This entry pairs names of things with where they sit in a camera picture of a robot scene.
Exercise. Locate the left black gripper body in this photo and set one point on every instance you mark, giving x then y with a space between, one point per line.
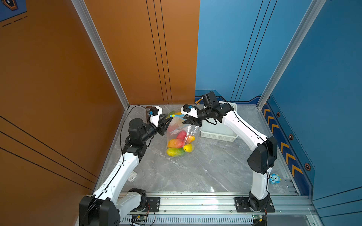
149 131

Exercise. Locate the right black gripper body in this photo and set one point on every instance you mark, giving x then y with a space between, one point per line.
204 114

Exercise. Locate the red yellow mango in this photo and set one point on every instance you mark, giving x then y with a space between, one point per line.
182 135

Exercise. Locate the clear zip-top bag blue zipper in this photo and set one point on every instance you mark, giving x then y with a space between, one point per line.
177 125

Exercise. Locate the red orange long mango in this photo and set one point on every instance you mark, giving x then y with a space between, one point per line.
176 143

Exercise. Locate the green mango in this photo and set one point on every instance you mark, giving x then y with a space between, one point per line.
175 152

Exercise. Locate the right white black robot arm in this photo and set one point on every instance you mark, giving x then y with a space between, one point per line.
264 149

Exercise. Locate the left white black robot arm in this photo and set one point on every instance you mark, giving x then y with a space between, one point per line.
104 207

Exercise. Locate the dark red wooden stand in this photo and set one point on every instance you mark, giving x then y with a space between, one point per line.
149 110

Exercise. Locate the white perforated plastic basket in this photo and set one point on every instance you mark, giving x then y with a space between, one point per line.
217 131

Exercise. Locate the small white plastic object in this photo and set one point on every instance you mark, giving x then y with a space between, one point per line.
132 176

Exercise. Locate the green circuit board left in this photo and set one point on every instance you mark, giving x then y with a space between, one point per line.
139 219

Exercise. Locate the green circuit board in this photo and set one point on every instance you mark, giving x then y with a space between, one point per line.
259 218
139 219

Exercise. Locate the blue owl toy block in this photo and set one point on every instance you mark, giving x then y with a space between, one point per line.
274 179

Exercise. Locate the green circuit board right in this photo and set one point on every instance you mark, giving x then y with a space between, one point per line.
259 218

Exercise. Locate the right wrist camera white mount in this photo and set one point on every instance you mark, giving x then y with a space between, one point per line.
189 110

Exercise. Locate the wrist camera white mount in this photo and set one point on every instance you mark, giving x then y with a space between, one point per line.
189 110
154 114

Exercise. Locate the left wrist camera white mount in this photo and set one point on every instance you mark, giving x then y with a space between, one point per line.
154 114

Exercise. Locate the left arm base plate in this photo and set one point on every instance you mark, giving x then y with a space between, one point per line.
151 204

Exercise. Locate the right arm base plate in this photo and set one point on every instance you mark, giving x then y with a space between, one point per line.
253 205

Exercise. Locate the aluminium rail frame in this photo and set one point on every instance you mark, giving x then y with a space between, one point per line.
194 209

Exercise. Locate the left corner aluminium post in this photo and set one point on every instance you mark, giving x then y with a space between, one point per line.
89 25

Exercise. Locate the corner aluminium post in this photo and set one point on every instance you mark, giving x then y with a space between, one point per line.
89 25
299 35

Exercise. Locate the right corner aluminium post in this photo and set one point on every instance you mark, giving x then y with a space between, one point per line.
299 35

